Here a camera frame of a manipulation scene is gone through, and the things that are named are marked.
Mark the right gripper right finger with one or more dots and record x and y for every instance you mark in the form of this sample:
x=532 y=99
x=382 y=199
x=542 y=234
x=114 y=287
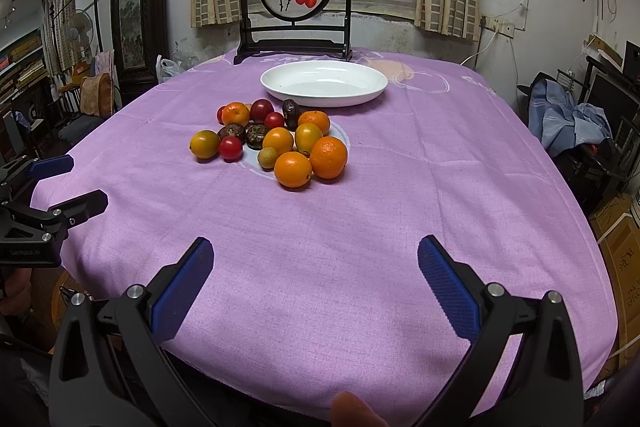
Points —
x=544 y=385

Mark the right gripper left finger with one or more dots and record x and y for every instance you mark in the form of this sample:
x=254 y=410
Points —
x=109 y=367

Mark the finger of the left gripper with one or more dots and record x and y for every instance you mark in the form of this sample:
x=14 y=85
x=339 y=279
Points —
x=80 y=209
x=46 y=168

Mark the yellow orange citrus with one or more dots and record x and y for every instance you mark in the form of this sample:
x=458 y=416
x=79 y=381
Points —
x=204 y=145

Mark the red cherry tomato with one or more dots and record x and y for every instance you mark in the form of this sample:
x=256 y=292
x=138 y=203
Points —
x=230 y=148
x=274 y=120

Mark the dark passion fruit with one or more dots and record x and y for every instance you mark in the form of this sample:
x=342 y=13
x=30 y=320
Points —
x=255 y=135
x=235 y=130
x=291 y=113

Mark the orange mandarin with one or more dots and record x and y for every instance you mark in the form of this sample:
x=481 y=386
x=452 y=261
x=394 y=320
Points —
x=280 y=139
x=235 y=113
x=320 y=119

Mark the small yellow-green kumquat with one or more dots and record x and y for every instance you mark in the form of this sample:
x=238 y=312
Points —
x=267 y=157

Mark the dark red plum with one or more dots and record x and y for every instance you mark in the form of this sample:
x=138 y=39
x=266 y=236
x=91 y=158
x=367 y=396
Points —
x=260 y=109

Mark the large orange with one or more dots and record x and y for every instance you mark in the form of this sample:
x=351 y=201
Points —
x=292 y=170
x=328 y=158

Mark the dark passion fruit back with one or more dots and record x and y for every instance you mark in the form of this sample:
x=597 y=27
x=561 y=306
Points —
x=291 y=113

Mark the yellow-orange citrus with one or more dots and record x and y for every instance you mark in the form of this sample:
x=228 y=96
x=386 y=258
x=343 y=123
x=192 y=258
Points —
x=306 y=135

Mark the person's left hand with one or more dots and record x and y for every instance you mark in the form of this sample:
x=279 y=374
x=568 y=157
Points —
x=18 y=288

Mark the person's right hand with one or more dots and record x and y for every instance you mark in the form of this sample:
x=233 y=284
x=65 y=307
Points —
x=348 y=410

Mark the standing electric fan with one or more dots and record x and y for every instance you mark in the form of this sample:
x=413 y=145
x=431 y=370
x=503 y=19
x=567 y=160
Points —
x=80 y=33

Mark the white plastic bag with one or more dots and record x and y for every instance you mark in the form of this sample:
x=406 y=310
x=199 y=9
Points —
x=166 y=69

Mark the cardboard box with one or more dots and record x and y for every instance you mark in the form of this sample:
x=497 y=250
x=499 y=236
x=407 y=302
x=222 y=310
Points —
x=616 y=227

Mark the dark wooden framed panel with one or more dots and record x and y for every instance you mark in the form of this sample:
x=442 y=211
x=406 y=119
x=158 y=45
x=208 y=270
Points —
x=140 y=37

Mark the purple tablecloth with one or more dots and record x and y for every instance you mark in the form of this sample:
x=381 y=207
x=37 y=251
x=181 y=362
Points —
x=318 y=291

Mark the blue clothes pile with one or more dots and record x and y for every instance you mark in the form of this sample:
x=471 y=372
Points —
x=559 y=123

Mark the white oval plate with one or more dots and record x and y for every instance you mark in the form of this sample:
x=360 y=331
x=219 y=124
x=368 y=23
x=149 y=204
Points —
x=324 y=84

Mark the black monitor frame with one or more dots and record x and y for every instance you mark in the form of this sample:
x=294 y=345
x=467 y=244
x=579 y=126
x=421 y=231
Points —
x=615 y=93

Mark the wall power socket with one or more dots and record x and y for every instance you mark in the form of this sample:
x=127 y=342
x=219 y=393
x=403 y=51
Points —
x=500 y=26

